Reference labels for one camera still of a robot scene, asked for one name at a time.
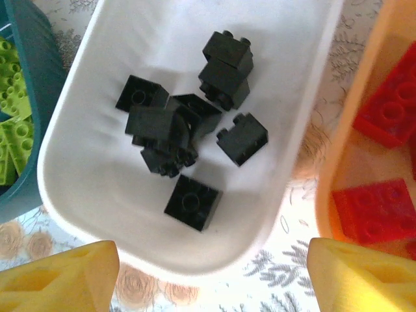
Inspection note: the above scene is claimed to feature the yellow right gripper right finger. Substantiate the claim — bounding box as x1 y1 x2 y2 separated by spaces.
307 237 416 312

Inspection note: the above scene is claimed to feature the orange plastic container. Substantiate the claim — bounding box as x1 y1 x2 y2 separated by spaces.
315 0 416 261

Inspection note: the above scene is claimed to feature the green lego brick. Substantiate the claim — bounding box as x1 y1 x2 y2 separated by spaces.
0 118 35 187
0 36 23 77
0 73 33 120

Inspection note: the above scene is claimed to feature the teal plastic container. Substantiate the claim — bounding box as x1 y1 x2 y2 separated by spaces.
0 0 71 224

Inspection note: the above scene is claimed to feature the red lego brick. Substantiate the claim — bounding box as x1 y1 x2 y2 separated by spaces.
331 178 416 245
352 42 416 150

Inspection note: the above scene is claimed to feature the black lego brick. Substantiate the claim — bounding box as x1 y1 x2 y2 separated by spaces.
216 112 269 168
140 142 199 179
201 29 254 71
163 174 224 232
115 74 170 113
165 93 223 137
125 105 178 144
197 61 251 111

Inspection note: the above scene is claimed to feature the white plastic container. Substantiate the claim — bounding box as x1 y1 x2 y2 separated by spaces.
37 0 345 283

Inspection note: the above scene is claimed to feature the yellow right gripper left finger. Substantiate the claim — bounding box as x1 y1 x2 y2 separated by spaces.
0 240 120 312

